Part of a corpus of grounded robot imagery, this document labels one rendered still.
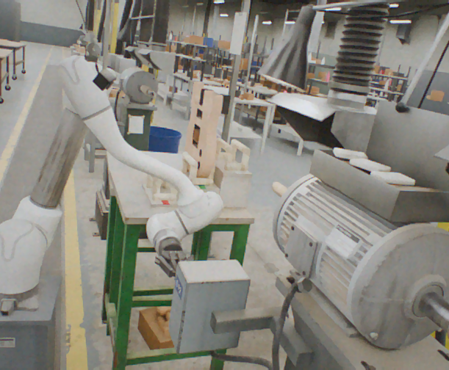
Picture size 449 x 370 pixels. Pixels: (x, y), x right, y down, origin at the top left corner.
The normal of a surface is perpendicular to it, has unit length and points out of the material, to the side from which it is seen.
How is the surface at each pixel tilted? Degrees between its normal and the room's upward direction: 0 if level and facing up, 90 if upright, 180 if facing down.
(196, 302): 90
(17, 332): 90
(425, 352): 0
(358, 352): 0
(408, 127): 90
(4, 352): 90
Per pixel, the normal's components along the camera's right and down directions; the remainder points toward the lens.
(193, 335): 0.34, 0.33
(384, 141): -0.93, -0.04
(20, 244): 0.64, 0.00
